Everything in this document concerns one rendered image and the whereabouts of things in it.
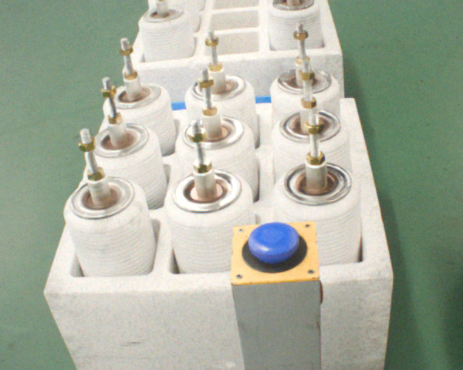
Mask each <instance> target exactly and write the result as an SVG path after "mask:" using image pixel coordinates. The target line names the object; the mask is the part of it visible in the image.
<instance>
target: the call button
mask: <svg viewBox="0 0 463 370"><path fill-rule="evenodd" d="M248 244H249V249H250V251H251V252H252V254H253V255H255V256H256V257H257V258H258V259H259V260H260V261H263V262H265V263H270V264H276V263H280V262H283V261H286V260H288V259H289V258H290V257H291V256H292V255H293V254H294V253H295V252H296V250H297V248H298V246H299V235H298V232H297V231H296V229H295V228H294V227H292V226H291V225H289V224H285V223H281V222H271V223H266V224H262V225H260V226H258V227H256V228H255V229H254V230H253V231H252V232H251V233H250V235H249V237H248Z"/></svg>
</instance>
